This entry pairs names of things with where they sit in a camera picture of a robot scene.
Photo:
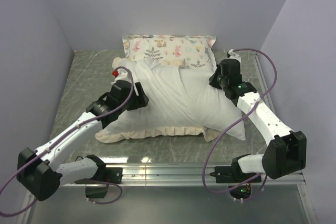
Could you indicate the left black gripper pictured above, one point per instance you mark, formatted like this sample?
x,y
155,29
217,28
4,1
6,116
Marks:
x,y
140,100

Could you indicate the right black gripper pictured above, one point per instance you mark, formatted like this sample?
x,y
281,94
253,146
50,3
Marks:
x,y
213,80

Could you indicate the grey plush pillowcase cream ruffle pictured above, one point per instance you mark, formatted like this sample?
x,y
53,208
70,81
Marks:
x,y
157,132

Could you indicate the white pillow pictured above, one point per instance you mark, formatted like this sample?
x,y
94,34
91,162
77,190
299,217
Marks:
x,y
189,103

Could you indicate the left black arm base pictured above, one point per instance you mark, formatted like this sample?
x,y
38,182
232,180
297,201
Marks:
x,y
97,187

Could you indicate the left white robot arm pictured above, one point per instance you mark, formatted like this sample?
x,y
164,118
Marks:
x,y
42,171

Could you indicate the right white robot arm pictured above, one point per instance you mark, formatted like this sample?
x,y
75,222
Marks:
x,y
286,150

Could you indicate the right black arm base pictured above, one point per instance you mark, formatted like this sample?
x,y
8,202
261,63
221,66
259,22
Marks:
x,y
230,175

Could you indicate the animal print pillow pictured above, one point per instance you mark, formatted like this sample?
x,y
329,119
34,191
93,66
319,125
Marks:
x,y
195,52

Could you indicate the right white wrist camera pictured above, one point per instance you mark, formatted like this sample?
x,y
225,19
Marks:
x,y
233,55

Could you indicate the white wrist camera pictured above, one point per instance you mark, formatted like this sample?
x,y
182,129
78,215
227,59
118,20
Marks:
x,y
233,55
126,75

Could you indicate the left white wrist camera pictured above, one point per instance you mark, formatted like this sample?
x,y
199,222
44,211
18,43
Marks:
x,y
126,75

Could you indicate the aluminium mounting rail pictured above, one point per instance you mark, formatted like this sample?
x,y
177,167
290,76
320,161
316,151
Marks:
x,y
148,174

